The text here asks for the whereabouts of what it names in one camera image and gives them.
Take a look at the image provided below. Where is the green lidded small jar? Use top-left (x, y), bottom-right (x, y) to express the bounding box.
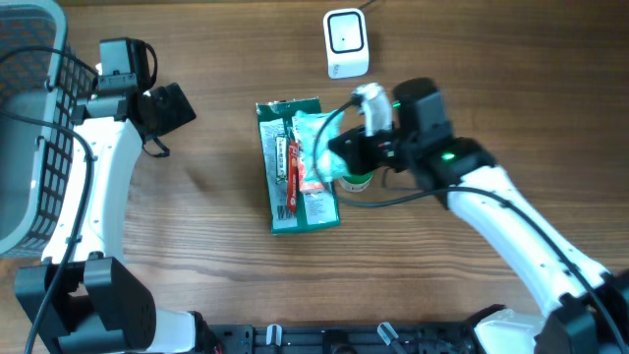
top-left (338, 172), bottom-right (372, 193)

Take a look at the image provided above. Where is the teal wet wipes pack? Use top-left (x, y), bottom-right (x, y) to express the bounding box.
top-left (292, 110), bottom-right (350, 183)

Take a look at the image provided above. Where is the orange tissue pack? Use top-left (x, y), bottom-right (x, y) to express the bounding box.
top-left (298, 166), bottom-right (324, 194)

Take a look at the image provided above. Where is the red Nescafe coffee stick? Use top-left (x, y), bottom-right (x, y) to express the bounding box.
top-left (287, 140), bottom-right (299, 213)

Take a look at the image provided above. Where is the green glove package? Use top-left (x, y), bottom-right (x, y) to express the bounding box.
top-left (256, 98), bottom-right (340, 235)

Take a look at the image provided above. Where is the green white candy bar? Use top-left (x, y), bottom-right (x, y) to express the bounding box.
top-left (275, 135), bottom-right (288, 184)

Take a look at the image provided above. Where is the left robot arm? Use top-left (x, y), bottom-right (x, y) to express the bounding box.
top-left (15, 37), bottom-right (223, 353)

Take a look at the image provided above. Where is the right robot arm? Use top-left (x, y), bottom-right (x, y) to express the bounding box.
top-left (328, 78), bottom-right (628, 353)

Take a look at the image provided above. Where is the white barcode scanner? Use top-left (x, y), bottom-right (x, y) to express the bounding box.
top-left (322, 8), bottom-right (370, 80)

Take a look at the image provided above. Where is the grey plastic mesh basket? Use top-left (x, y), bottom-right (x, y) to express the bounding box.
top-left (1, 0), bottom-right (95, 258)

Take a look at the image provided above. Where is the black right camera cable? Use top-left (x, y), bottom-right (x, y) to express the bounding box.
top-left (312, 97), bottom-right (629, 354)

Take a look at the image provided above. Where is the black camera cable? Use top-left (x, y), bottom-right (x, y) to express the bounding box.
top-left (312, 97), bottom-right (629, 354)
top-left (0, 44), bottom-right (99, 354)

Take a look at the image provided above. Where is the black left camera cable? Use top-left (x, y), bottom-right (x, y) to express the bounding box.
top-left (0, 44), bottom-right (99, 354)

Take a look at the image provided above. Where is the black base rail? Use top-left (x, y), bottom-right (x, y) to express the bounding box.
top-left (209, 322), bottom-right (484, 354)

